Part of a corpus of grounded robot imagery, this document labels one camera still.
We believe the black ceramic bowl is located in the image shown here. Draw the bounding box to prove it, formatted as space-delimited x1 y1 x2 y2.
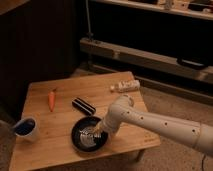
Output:
71 116 108 152

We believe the black rectangular box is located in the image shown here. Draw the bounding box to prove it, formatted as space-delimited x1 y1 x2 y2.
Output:
72 98 96 116

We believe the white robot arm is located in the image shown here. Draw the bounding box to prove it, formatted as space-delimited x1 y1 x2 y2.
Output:
94 94 213 157

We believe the wooden table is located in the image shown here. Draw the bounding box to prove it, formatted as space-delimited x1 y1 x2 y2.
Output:
9 72 160 171

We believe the white plastic bottle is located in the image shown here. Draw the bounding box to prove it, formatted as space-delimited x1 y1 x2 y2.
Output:
110 80 140 92

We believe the orange toy carrot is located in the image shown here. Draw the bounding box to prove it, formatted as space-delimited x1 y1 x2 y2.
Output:
48 89 57 112

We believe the white and blue mug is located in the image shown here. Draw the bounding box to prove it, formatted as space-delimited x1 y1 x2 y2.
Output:
13 117 39 142

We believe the wooden shelf unit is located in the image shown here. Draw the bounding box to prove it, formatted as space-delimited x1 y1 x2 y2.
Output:
78 0 213 85

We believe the metal pole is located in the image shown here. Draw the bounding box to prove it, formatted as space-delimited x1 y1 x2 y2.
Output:
85 0 93 41

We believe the black handle on shelf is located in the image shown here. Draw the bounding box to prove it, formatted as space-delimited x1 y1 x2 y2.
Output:
176 58 209 70

